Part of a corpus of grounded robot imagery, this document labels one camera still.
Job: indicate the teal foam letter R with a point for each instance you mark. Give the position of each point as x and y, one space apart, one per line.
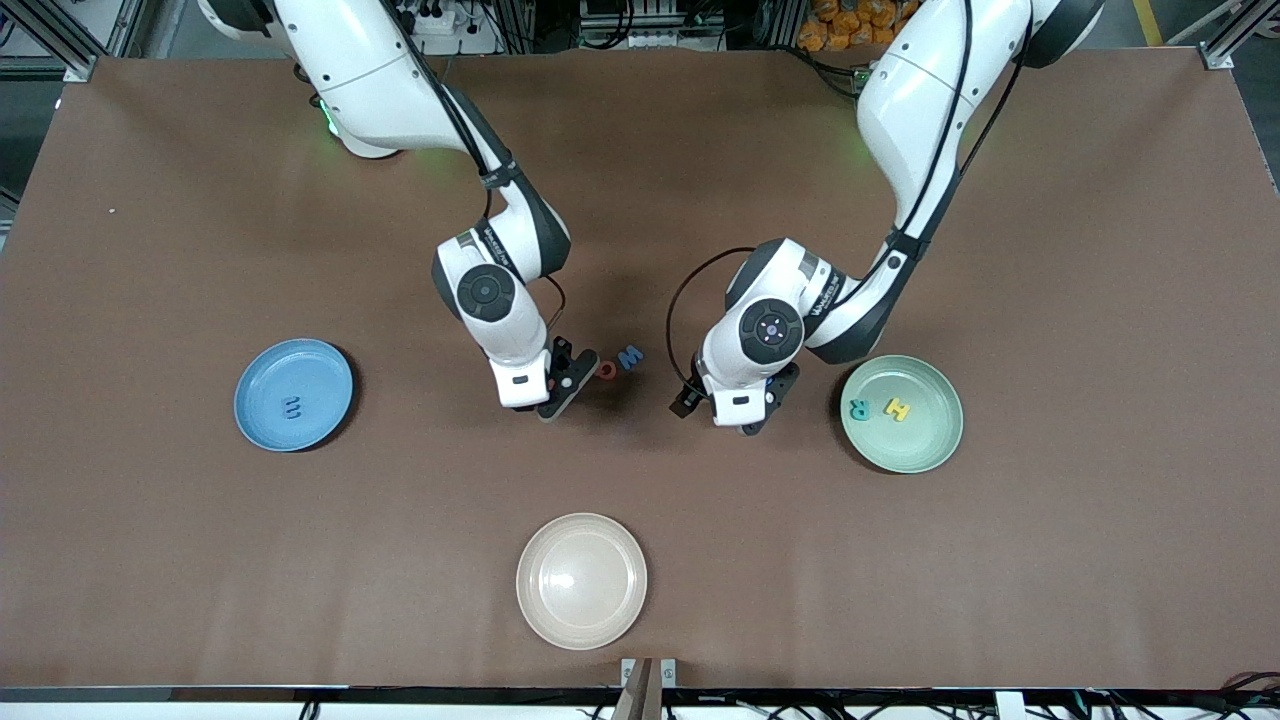
858 410

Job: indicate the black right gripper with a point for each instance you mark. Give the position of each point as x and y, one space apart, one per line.
562 350

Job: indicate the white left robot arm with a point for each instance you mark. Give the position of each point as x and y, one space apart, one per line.
930 100

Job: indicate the white power strip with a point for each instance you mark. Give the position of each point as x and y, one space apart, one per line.
430 20

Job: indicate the blue round plate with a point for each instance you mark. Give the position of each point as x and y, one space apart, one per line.
293 395

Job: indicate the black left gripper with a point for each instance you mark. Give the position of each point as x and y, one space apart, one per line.
686 402

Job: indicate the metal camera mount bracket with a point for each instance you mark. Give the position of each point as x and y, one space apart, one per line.
632 675

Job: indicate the aluminium frame profile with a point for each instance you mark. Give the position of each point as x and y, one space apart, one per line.
60 45
1225 50

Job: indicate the pale green round plate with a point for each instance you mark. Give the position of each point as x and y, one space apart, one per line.
900 440

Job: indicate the small white edge bracket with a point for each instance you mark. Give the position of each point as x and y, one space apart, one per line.
1008 705

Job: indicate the orange packets pile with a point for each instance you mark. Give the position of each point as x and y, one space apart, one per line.
840 25

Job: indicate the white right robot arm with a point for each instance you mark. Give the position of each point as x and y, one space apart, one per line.
370 70

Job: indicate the beige round plate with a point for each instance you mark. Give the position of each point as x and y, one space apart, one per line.
581 581

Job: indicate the black table edge rail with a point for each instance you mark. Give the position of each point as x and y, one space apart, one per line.
400 694

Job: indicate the dark blue foam letter m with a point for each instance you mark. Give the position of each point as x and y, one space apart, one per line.
291 408

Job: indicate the blue foam letter W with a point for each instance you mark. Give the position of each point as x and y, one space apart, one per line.
630 358

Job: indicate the yellow foam letter H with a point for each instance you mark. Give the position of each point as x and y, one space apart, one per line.
897 409

